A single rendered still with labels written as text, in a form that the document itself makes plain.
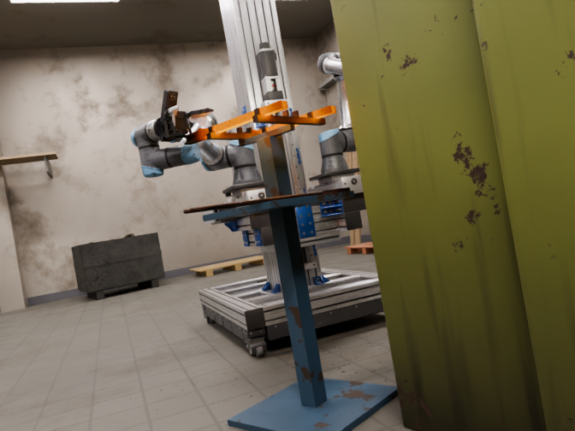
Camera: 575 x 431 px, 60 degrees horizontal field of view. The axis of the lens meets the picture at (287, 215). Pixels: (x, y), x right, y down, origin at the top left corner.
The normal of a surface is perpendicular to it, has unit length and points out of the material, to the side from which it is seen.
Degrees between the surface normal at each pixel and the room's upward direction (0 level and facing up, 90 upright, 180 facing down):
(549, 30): 90
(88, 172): 90
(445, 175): 90
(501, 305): 90
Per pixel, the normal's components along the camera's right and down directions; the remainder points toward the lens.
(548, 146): -0.76, 0.13
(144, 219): 0.33, -0.07
